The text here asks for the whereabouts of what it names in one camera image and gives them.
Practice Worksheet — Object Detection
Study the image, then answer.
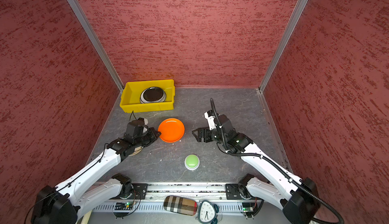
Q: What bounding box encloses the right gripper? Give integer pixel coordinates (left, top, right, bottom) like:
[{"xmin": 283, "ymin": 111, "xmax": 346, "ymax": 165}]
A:
[{"xmin": 192, "ymin": 126, "xmax": 228, "ymax": 143}]

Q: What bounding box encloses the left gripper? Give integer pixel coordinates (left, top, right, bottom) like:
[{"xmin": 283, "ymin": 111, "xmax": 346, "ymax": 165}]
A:
[{"xmin": 134, "ymin": 127, "xmax": 162, "ymax": 148}]

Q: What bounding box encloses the orange plate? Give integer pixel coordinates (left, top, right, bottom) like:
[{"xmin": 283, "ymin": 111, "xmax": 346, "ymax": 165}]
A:
[{"xmin": 158, "ymin": 118, "xmax": 185, "ymax": 143}]

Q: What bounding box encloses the white plate flower outline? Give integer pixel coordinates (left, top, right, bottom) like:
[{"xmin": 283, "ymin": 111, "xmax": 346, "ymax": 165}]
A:
[{"xmin": 140, "ymin": 87, "xmax": 166, "ymax": 104}]

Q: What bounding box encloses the small black dish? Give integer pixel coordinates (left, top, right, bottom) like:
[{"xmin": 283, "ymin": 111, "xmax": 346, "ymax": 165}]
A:
[{"xmin": 142, "ymin": 87, "xmax": 165, "ymax": 102}]

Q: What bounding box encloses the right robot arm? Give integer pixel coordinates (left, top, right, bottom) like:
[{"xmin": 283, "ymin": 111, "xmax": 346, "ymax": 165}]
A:
[{"xmin": 224, "ymin": 130, "xmax": 321, "ymax": 224}]

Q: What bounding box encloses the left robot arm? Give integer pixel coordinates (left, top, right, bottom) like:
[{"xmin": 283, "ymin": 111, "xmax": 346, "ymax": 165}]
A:
[{"xmin": 28, "ymin": 127, "xmax": 161, "ymax": 224}]

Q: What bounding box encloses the yellow plastic bin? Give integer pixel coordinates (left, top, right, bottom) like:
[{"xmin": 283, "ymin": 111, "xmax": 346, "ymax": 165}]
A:
[{"xmin": 120, "ymin": 79, "xmax": 175, "ymax": 113}]

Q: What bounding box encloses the cream beige plate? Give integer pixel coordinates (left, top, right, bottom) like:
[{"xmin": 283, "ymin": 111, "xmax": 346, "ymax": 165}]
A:
[{"xmin": 127, "ymin": 146, "xmax": 143, "ymax": 156}]

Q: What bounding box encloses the green push button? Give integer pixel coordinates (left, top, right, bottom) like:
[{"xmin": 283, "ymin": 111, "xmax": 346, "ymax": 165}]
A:
[{"xmin": 184, "ymin": 154, "xmax": 200, "ymax": 170}]

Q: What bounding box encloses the plaid glasses case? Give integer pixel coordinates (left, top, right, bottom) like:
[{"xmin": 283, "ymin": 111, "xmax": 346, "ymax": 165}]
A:
[{"xmin": 163, "ymin": 195, "xmax": 198, "ymax": 216}]

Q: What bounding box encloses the left controller board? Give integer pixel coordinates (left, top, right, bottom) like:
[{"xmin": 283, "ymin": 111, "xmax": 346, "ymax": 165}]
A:
[{"xmin": 113, "ymin": 202, "xmax": 133, "ymax": 212}]

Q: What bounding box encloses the controller board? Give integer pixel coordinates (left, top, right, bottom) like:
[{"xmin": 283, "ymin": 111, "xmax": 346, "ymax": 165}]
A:
[
  {"xmin": 241, "ymin": 202, "xmax": 258, "ymax": 214},
  {"xmin": 113, "ymin": 202, "xmax": 133, "ymax": 212}
]

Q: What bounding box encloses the white analog clock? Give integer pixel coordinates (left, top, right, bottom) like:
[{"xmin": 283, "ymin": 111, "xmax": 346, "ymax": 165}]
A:
[{"xmin": 197, "ymin": 200, "xmax": 219, "ymax": 224}]

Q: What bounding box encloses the right controller board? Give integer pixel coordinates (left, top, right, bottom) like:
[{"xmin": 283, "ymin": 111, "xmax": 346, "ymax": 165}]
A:
[{"xmin": 241, "ymin": 202, "xmax": 258, "ymax": 214}]

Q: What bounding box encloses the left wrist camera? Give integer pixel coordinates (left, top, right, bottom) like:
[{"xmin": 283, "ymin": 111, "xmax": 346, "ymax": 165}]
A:
[{"xmin": 124, "ymin": 118, "xmax": 149, "ymax": 141}]

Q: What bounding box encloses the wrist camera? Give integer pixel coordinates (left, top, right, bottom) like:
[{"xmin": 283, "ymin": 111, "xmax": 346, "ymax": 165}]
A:
[
  {"xmin": 204, "ymin": 110, "xmax": 224, "ymax": 130},
  {"xmin": 124, "ymin": 118, "xmax": 149, "ymax": 141}
]

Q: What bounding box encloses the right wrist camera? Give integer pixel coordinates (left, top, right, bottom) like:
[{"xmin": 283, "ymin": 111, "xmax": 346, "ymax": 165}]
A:
[{"xmin": 204, "ymin": 110, "xmax": 224, "ymax": 130}]

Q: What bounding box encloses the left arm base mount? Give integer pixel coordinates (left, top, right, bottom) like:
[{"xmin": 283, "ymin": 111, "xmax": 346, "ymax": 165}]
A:
[{"xmin": 118, "ymin": 183, "xmax": 149, "ymax": 200}]

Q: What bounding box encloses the aluminium mounting rail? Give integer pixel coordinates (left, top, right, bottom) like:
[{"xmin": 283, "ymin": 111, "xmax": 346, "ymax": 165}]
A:
[{"xmin": 62, "ymin": 181, "xmax": 309, "ymax": 203}]

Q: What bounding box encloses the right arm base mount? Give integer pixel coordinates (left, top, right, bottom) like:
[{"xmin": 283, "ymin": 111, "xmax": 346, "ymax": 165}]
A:
[{"xmin": 225, "ymin": 184, "xmax": 252, "ymax": 200}]

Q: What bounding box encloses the black corrugated cable conduit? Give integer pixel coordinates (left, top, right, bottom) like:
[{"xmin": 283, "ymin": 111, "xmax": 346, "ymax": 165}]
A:
[{"xmin": 209, "ymin": 98, "xmax": 345, "ymax": 224}]

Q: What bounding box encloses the left aluminium corner post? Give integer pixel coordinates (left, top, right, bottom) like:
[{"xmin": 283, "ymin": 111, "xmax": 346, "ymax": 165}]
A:
[{"xmin": 67, "ymin": 0, "xmax": 125, "ymax": 92}]

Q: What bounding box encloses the aluminium corner post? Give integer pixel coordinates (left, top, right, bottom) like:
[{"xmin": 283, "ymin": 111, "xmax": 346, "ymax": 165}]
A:
[
  {"xmin": 67, "ymin": 0, "xmax": 125, "ymax": 92},
  {"xmin": 259, "ymin": 0, "xmax": 309, "ymax": 93}
]

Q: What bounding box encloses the right aluminium corner post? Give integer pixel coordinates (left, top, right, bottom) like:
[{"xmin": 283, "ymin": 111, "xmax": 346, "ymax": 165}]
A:
[{"xmin": 259, "ymin": 0, "xmax": 309, "ymax": 93}]

